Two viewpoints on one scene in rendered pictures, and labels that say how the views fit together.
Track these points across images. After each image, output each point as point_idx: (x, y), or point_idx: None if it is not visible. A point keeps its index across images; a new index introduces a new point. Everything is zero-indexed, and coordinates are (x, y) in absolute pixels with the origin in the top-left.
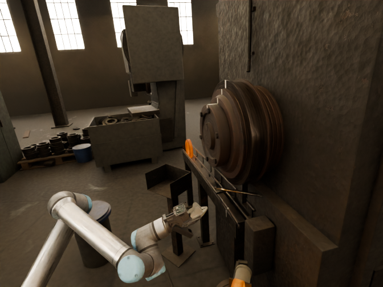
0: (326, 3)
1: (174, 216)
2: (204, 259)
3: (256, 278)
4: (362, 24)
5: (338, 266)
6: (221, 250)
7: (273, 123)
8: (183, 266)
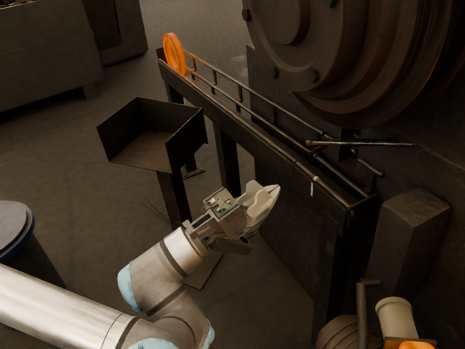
0: None
1: (213, 221)
2: (243, 265)
3: (370, 291)
4: None
5: None
6: (272, 244)
7: None
8: (207, 285)
